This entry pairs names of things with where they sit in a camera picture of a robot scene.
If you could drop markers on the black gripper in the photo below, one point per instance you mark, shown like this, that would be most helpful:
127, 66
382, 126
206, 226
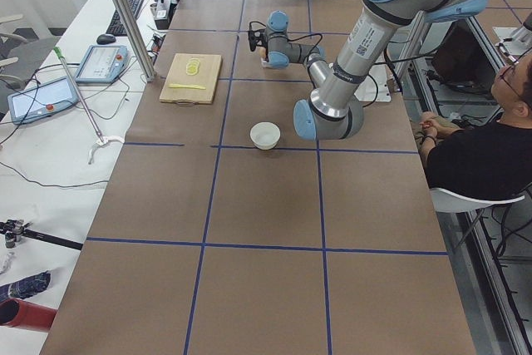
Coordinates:
263, 48

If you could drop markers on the brown egg from bowl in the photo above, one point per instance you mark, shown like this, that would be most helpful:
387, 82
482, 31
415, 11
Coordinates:
263, 52

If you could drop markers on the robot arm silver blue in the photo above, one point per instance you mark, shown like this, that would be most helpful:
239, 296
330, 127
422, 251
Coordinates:
332, 112

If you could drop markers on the clear plastic egg box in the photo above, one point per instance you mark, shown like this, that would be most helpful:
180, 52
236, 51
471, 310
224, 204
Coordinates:
266, 64

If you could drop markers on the bamboo cutting board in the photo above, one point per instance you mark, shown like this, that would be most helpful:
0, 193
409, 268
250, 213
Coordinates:
191, 79

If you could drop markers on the white bowl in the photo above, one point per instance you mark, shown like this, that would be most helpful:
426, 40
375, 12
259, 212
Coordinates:
265, 135

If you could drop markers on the yellow plastic knife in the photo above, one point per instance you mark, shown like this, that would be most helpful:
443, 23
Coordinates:
186, 86

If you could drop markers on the black computer mouse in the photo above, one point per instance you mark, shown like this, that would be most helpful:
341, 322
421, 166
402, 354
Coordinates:
105, 39

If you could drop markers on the teach pendant far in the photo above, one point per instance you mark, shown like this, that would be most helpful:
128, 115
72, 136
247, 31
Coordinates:
102, 64

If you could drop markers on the teach pendant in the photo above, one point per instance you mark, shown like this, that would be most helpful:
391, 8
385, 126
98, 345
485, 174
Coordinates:
102, 64
41, 101

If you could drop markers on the long metal rod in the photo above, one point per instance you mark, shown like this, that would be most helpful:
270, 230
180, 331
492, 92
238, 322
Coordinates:
85, 107

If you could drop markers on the teach pendant near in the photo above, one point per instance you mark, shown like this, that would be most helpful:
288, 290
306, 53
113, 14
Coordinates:
41, 101

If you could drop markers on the white chair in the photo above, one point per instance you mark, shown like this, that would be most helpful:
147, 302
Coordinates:
447, 203

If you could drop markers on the seated person black shirt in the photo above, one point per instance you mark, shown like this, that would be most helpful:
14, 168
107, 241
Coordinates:
489, 162

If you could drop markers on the black tripod clamp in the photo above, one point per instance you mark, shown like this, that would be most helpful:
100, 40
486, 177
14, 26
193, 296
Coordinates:
15, 229

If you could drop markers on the red cylinder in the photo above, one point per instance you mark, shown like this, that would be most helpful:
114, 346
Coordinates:
16, 313

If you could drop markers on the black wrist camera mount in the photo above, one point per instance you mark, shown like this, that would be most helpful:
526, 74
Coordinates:
254, 37

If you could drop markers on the aluminium frame post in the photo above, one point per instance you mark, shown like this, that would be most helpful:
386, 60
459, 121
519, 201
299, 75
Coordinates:
135, 39

